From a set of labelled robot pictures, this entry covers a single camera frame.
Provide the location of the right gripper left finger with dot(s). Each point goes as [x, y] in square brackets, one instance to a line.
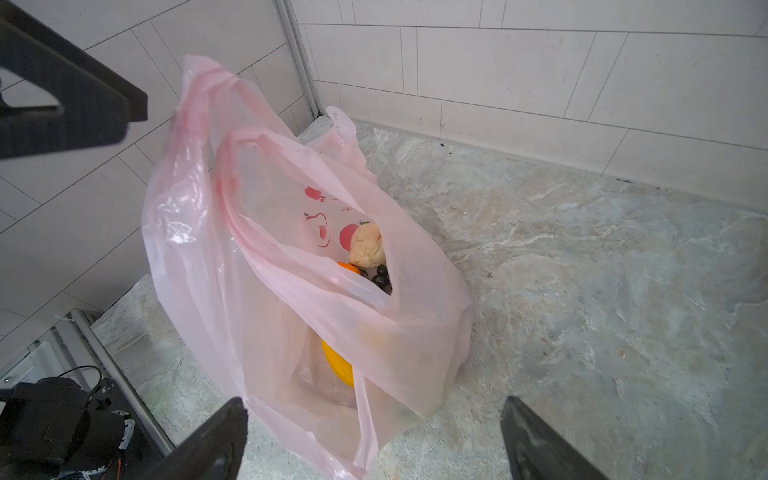
[214, 451]

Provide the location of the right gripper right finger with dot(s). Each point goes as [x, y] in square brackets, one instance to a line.
[536, 451]

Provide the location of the pink plastic bag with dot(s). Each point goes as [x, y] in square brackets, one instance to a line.
[243, 226]

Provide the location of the dark fake grapes bunch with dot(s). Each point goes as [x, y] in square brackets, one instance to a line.
[379, 276]

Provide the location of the yellow fake lemon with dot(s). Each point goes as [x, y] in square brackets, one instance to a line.
[340, 366]

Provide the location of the orange fake fruit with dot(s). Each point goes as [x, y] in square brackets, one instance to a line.
[350, 267]

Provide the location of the beige fake potato fruit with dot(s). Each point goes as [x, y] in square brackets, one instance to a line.
[366, 247]

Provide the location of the aluminium rail frame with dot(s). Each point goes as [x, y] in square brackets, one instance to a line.
[71, 348]

